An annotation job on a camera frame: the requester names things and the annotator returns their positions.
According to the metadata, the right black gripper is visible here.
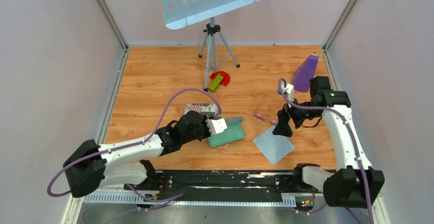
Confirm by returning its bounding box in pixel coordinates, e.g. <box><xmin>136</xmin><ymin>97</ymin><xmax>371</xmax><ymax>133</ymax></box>
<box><xmin>272</xmin><ymin>93</ymin><xmax>320</xmax><ymax>137</ymax></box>

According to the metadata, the striped printed glasses pouch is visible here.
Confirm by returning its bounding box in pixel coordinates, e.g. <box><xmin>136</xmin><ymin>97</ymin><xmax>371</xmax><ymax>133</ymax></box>
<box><xmin>183</xmin><ymin>103</ymin><xmax>219</xmax><ymax>116</ymax></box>

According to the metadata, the blue cleaning cloth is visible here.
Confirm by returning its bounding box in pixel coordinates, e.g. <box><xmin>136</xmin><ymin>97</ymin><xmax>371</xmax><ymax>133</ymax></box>
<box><xmin>253</xmin><ymin>126</ymin><xmax>295</xmax><ymax>165</ymax></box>

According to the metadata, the grey glasses case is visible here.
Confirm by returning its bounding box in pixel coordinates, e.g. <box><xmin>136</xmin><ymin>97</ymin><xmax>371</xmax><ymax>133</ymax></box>
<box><xmin>208</xmin><ymin>116</ymin><xmax>245</xmax><ymax>148</ymax></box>

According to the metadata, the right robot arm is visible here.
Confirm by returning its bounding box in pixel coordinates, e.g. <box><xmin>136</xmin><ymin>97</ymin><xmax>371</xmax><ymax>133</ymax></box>
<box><xmin>272</xmin><ymin>76</ymin><xmax>385</xmax><ymax>209</ymax></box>

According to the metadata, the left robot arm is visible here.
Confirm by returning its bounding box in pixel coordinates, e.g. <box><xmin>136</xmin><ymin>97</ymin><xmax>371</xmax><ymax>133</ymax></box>
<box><xmin>63</xmin><ymin>111</ymin><xmax>226</xmax><ymax>198</ymax></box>

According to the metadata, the green rectangular block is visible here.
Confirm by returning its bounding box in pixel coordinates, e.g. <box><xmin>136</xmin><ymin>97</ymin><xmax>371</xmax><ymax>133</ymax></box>
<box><xmin>208</xmin><ymin>74</ymin><xmax>224</xmax><ymax>91</ymax></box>

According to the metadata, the red curved plastic piece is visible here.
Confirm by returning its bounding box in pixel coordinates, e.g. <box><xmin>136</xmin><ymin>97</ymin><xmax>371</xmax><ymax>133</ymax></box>
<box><xmin>210</xmin><ymin>71</ymin><xmax>230</xmax><ymax>86</ymax></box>

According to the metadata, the grey tripod stand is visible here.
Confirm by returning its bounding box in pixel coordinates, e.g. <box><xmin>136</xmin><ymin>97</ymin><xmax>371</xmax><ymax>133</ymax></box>
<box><xmin>198</xmin><ymin>17</ymin><xmax>241</xmax><ymax>92</ymax></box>

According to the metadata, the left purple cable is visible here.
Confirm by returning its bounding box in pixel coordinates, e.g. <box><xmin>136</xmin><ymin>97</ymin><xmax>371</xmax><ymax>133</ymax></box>
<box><xmin>47</xmin><ymin>88</ymin><xmax>223</xmax><ymax>198</ymax></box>

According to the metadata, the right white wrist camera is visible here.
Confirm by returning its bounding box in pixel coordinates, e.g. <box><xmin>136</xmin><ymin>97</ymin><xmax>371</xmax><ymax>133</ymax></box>
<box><xmin>279</xmin><ymin>83</ymin><xmax>295</xmax><ymax>104</ymax></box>

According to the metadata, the white slotted cable duct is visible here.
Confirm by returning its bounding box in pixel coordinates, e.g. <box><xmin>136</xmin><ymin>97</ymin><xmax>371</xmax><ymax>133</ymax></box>
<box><xmin>83</xmin><ymin>192</ymin><xmax>297</xmax><ymax>208</ymax></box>

